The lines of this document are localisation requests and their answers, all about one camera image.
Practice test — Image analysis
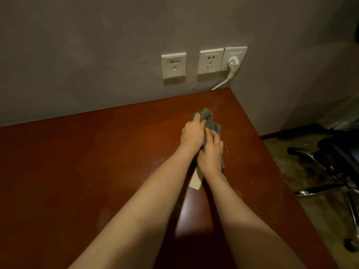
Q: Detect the person's left forearm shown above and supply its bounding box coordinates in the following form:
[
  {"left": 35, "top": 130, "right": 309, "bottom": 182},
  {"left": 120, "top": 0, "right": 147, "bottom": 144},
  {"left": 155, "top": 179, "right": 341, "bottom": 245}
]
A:
[{"left": 67, "top": 144, "right": 201, "bottom": 269}]

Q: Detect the black office chair chrome base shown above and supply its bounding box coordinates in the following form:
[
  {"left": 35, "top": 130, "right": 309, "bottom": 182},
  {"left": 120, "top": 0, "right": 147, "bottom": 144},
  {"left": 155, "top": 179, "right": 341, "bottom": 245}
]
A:
[{"left": 287, "top": 128, "right": 359, "bottom": 253}]

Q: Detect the person's right forearm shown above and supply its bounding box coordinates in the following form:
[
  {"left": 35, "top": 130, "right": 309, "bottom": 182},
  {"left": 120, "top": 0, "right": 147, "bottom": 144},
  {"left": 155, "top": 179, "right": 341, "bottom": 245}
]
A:
[{"left": 200, "top": 169, "right": 308, "bottom": 269}]

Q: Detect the person's right hand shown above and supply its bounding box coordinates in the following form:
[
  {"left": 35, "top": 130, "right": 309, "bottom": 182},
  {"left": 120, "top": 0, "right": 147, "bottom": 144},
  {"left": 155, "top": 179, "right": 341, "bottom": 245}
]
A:
[{"left": 197, "top": 129, "right": 224, "bottom": 177}]

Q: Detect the white power plug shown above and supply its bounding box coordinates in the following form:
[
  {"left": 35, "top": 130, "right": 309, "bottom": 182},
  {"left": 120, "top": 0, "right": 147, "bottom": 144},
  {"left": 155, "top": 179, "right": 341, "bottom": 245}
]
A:
[{"left": 226, "top": 56, "right": 240, "bottom": 79}]

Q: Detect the white power cable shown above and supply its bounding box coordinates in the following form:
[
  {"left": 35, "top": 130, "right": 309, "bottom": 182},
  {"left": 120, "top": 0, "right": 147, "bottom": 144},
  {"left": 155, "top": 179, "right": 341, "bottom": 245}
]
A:
[{"left": 211, "top": 75, "right": 234, "bottom": 91}]

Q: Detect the white network wall socket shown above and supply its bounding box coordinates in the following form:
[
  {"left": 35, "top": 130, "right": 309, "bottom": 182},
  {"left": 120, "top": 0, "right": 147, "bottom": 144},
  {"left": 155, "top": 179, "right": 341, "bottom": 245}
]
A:
[{"left": 161, "top": 52, "right": 187, "bottom": 80}]

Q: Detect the white paper scrap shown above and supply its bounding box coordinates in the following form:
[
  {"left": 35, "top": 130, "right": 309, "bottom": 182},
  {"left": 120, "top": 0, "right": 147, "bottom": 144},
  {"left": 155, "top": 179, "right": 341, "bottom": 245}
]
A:
[{"left": 189, "top": 165, "right": 204, "bottom": 191}]

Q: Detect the grey-green cleaning cloth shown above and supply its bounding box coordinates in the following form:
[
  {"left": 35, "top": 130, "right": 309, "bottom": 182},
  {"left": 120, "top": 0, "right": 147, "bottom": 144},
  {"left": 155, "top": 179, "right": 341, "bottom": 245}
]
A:
[{"left": 191, "top": 108, "right": 226, "bottom": 172}]

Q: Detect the white wall socket with plug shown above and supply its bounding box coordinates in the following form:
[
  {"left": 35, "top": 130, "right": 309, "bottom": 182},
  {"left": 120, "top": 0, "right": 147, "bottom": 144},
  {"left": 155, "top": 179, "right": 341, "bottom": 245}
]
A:
[{"left": 222, "top": 46, "right": 248, "bottom": 72}]

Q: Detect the white power wall socket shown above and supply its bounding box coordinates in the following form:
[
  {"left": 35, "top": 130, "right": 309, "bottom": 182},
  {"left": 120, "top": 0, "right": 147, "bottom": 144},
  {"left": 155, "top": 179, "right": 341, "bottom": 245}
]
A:
[{"left": 197, "top": 48, "right": 224, "bottom": 75}]

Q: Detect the person's left hand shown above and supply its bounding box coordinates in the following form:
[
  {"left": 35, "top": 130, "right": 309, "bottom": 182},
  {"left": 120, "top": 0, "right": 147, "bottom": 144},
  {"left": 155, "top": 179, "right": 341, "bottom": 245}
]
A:
[{"left": 179, "top": 112, "right": 208, "bottom": 151}]

